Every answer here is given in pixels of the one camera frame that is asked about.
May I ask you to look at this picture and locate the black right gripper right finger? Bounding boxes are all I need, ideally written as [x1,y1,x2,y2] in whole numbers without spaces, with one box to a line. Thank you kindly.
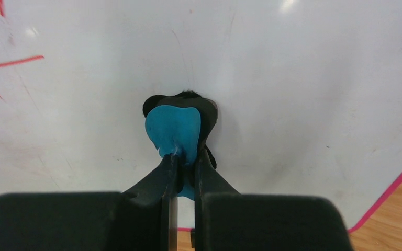
[194,151,353,250]

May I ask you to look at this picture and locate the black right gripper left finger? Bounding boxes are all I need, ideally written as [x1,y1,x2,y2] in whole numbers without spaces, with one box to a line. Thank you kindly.
[0,154,180,250]

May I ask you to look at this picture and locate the blue black whiteboard eraser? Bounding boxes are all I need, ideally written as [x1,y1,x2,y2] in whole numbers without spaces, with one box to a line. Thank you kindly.
[142,90,219,200]

